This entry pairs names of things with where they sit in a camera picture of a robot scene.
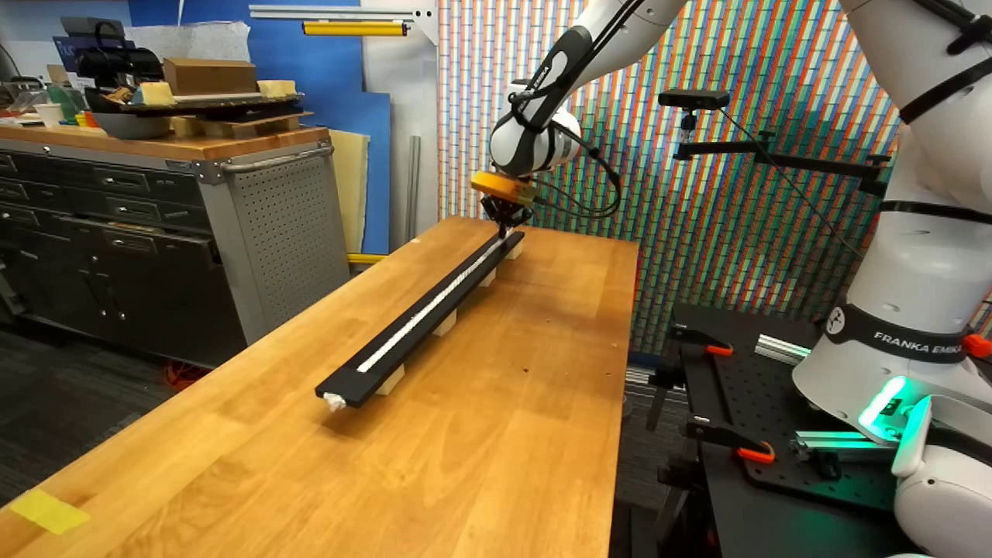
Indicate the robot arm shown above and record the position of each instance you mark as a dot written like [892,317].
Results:
[930,271]

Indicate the aluminium wall bracket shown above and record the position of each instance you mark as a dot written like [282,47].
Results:
[341,12]

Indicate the camera on mount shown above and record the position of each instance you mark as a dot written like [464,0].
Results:
[694,99]

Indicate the black tray with foam blocks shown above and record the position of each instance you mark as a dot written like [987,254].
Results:
[225,105]

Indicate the beige board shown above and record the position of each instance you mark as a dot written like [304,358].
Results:
[350,190]

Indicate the grey tool cabinet wooden top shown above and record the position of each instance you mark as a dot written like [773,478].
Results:
[155,232]

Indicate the aluminium rail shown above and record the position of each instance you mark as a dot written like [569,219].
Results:
[783,349]
[833,443]

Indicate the small wooden block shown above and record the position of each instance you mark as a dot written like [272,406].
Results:
[488,277]
[446,324]
[391,380]
[514,249]

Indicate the multicoloured patterned backdrop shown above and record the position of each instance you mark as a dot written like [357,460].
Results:
[736,256]

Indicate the white cup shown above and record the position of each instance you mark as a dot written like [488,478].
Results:
[49,115]

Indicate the yellow bar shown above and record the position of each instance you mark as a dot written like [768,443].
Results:
[355,29]

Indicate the grey bowl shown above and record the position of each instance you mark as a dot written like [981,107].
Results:
[132,125]

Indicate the brown cardboard box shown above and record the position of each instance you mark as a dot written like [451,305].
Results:
[209,76]

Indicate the black clamp orange tip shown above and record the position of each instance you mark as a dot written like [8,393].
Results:
[701,341]
[728,439]
[978,346]

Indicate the long black plank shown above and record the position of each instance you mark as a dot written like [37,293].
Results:
[403,345]

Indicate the blue board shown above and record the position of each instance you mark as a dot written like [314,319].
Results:
[325,70]

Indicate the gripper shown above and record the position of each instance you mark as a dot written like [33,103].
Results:
[511,211]

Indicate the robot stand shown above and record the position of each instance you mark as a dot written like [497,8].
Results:
[775,511]

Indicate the yellow tape piece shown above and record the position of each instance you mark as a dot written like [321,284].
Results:
[48,511]

